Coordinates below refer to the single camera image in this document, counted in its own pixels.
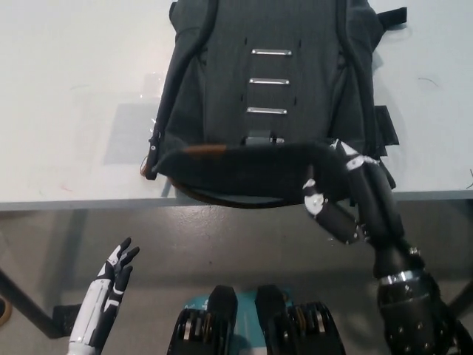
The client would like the dark grey flap backpack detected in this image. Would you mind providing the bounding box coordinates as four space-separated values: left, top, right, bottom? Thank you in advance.
142 0 409 210

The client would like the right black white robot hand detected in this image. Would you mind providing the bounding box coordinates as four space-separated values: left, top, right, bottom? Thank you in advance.
302 139 426 277

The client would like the brown round object on floor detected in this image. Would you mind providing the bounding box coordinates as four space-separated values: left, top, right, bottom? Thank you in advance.
0 297 13 327

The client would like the grey rectangular flat sheet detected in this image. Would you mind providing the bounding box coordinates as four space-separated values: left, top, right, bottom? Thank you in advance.
103 103 160 168

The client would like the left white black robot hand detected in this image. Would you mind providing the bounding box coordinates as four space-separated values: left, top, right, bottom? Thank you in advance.
68 237 141 349

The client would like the black metal table leg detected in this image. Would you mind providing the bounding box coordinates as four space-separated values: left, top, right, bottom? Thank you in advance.
0 268 83 340
446 279 473 320

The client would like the clear plastic film piece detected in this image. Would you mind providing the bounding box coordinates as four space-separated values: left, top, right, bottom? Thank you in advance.
141 71 164 101

